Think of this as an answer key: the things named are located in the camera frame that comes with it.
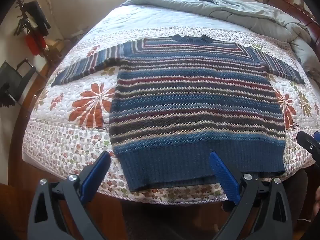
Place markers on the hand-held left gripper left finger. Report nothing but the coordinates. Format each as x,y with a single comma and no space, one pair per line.
97,171

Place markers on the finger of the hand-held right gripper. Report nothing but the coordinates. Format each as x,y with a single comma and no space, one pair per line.
310,142

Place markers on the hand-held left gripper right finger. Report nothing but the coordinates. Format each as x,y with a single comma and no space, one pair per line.
223,176

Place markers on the blue striped knit sweater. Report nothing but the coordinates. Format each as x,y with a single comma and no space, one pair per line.
197,110

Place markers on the white floral quilt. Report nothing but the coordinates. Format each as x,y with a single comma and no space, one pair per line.
82,110

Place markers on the black folding chair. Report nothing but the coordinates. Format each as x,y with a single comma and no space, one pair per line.
13,80

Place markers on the dark wooden headboard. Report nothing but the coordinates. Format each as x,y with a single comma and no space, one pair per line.
292,10

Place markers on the red bag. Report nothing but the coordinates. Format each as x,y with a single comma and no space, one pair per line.
35,43

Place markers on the grey-blue comforter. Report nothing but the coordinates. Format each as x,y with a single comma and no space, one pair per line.
250,7

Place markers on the black jacket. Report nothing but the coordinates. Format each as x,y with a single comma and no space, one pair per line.
37,16

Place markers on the coat rack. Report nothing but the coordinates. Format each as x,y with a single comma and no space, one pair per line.
21,21

